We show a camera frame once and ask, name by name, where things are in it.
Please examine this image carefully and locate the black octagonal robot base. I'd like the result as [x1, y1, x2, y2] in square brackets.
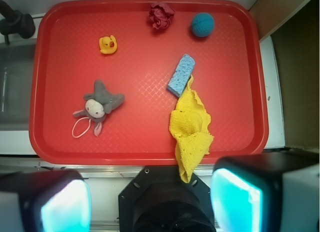
[118, 165, 216, 232]

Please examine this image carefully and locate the blue dimpled ball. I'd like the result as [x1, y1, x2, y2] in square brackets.
[191, 12, 215, 38]

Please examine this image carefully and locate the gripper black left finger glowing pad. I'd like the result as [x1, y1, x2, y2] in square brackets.
[0, 169, 92, 232]

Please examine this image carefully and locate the yellow knitted cloth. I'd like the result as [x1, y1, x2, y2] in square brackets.
[169, 76, 214, 184]

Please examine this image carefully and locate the grey plush bunny toy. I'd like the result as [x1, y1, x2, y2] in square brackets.
[71, 79, 125, 139]

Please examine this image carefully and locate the blue sponge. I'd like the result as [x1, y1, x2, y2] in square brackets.
[167, 53, 196, 98]

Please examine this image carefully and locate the red plastic tray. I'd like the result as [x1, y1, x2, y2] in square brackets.
[29, 0, 269, 166]

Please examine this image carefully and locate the yellow rubber duck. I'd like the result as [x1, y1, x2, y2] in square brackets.
[98, 35, 118, 55]

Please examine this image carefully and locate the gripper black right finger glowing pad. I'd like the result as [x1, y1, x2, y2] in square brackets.
[210, 151, 320, 232]

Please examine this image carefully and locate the metal sink basin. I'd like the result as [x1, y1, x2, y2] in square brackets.
[0, 43, 36, 131]

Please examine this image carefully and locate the crumpled dark red cloth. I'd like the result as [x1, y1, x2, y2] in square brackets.
[148, 2, 176, 30]

